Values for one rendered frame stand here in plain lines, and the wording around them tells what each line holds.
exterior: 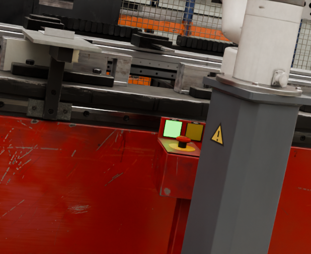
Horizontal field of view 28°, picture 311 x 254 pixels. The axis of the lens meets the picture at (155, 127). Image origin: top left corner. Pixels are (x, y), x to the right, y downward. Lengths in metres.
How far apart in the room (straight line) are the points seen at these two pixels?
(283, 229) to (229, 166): 0.87
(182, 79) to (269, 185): 0.72
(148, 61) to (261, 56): 0.96
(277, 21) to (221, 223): 0.44
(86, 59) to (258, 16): 0.73
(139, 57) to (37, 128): 0.57
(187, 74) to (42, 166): 0.55
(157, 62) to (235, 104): 0.96
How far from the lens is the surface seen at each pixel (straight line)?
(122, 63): 1.95
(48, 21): 2.11
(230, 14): 1.71
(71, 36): 1.84
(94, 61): 1.93
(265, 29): 1.34
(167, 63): 2.28
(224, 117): 1.36
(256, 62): 1.35
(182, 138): 1.67
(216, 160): 1.38
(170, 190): 1.64
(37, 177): 1.86
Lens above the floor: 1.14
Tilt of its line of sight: 11 degrees down
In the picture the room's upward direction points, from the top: 10 degrees clockwise
